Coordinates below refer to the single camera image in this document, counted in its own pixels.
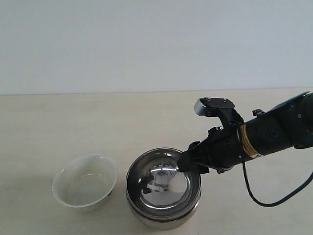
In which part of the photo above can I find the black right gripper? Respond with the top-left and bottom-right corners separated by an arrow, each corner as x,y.
179,127 -> 245,173

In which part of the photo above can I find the steel bowl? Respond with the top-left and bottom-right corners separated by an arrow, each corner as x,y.
128,192 -> 201,231
125,147 -> 201,221

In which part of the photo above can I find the white ceramic bowl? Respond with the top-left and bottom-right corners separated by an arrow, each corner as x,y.
52,154 -> 118,212

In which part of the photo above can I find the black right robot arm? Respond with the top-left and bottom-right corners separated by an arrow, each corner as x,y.
178,92 -> 313,174

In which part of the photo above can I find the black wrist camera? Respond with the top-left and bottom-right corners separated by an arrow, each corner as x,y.
194,97 -> 244,129

